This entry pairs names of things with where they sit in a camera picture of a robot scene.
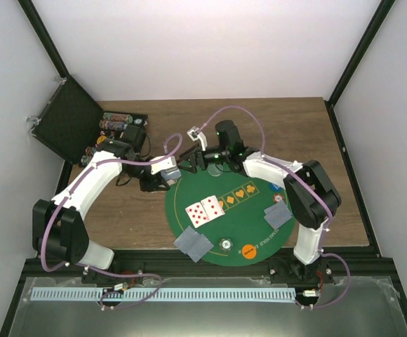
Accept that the chip row bottom in case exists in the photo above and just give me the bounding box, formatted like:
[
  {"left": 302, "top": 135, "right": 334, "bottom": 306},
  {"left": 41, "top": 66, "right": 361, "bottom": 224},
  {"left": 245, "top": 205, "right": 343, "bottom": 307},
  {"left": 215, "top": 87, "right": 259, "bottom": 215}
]
[{"left": 80, "top": 155, "right": 91, "bottom": 167}]

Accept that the light blue slotted cable duct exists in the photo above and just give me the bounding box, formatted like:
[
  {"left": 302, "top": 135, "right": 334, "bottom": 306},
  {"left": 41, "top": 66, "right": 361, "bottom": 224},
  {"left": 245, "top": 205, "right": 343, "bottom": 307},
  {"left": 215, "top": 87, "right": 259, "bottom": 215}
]
[{"left": 30, "top": 287, "right": 296, "bottom": 303}]

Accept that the orange big blind button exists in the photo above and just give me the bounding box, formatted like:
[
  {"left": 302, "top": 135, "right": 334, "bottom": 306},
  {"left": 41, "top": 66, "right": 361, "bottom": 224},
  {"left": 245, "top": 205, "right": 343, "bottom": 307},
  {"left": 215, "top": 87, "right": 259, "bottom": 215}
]
[{"left": 241, "top": 244, "right": 258, "bottom": 260}]

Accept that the orange button in case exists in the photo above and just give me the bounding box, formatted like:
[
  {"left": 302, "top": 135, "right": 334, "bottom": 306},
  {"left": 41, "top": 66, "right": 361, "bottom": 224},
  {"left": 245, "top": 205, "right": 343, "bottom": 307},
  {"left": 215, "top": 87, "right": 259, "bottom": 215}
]
[{"left": 96, "top": 136, "right": 107, "bottom": 145}]

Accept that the chip row top in case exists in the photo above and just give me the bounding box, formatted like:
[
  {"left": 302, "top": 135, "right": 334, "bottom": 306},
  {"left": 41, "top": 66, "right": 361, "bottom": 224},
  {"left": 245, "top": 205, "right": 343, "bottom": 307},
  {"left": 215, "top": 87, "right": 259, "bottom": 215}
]
[{"left": 102, "top": 112, "right": 133, "bottom": 123}]

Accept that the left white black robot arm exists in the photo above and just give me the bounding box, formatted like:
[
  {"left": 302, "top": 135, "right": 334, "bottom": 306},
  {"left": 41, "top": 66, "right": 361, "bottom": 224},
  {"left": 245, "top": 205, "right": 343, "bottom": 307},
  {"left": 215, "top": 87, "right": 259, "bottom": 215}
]
[{"left": 32, "top": 133, "right": 182, "bottom": 284}]

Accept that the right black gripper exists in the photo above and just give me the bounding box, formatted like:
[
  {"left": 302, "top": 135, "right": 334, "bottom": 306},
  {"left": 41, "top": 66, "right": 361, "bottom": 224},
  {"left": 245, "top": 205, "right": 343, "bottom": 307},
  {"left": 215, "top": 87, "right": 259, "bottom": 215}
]
[{"left": 176, "top": 145, "right": 229, "bottom": 175}]

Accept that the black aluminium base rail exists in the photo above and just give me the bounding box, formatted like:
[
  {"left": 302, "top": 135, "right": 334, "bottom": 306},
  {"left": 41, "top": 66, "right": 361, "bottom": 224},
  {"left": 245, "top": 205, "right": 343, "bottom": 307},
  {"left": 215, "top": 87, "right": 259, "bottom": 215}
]
[{"left": 24, "top": 248, "right": 397, "bottom": 285}]

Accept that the three of diamonds card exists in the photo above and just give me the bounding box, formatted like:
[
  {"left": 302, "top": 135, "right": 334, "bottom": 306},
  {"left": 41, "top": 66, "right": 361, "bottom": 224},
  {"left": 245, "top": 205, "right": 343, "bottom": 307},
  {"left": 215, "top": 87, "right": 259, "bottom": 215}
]
[{"left": 201, "top": 195, "right": 225, "bottom": 221}]

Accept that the blue small blind button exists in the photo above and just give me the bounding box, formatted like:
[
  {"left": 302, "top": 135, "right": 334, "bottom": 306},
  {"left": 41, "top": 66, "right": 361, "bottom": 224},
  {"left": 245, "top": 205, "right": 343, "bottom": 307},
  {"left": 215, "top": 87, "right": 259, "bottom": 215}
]
[{"left": 269, "top": 183, "right": 281, "bottom": 191}]

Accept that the black poker chip case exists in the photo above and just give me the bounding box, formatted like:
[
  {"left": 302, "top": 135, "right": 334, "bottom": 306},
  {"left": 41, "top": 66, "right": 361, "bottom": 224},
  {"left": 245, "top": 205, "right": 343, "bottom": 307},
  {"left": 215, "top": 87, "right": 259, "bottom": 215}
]
[{"left": 32, "top": 76, "right": 148, "bottom": 165}]

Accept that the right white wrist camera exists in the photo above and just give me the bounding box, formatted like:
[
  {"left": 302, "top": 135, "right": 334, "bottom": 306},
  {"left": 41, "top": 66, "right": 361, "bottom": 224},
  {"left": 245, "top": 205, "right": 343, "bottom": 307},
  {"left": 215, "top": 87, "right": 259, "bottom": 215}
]
[{"left": 187, "top": 126, "right": 208, "bottom": 151}]

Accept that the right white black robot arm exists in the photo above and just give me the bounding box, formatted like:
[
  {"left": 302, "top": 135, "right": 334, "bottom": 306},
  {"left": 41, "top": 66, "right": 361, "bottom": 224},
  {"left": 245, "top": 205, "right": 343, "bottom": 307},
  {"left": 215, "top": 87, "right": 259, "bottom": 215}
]
[{"left": 179, "top": 120, "right": 342, "bottom": 283}]

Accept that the chip row in case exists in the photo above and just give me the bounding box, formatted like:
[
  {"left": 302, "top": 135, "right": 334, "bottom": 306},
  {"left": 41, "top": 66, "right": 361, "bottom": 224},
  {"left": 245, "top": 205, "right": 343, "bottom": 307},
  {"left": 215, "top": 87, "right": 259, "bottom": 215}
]
[
  {"left": 85, "top": 147, "right": 96, "bottom": 156},
  {"left": 99, "top": 120, "right": 128, "bottom": 131},
  {"left": 102, "top": 112, "right": 133, "bottom": 123},
  {"left": 80, "top": 155, "right": 91, "bottom": 167}
]

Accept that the face-up red diamonds card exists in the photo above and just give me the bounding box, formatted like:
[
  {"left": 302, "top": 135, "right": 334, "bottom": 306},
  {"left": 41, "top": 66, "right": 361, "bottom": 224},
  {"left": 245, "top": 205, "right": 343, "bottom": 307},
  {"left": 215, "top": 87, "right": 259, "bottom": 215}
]
[{"left": 185, "top": 202, "right": 210, "bottom": 228}]

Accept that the clear dealer button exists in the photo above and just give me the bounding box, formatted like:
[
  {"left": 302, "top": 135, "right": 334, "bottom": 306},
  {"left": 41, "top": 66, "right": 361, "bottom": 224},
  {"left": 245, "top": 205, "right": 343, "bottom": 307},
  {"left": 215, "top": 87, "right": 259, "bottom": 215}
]
[{"left": 207, "top": 166, "right": 222, "bottom": 177}]

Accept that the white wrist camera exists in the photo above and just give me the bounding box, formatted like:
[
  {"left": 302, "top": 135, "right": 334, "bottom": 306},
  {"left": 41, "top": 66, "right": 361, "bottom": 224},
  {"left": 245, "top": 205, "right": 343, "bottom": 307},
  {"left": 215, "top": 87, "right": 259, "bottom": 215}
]
[
  {"left": 149, "top": 156, "right": 177, "bottom": 175},
  {"left": 187, "top": 126, "right": 208, "bottom": 151}
]

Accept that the round green poker mat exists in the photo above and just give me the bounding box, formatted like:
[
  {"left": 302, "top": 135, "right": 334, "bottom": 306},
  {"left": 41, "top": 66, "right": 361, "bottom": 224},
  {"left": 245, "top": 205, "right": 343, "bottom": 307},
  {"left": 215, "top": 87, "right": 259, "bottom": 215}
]
[{"left": 165, "top": 164, "right": 296, "bottom": 267}]

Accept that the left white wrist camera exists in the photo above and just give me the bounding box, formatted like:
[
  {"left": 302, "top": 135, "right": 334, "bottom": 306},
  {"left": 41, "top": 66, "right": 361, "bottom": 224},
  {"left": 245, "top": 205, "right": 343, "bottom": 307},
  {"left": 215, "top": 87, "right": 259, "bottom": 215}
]
[{"left": 149, "top": 156, "right": 177, "bottom": 175}]

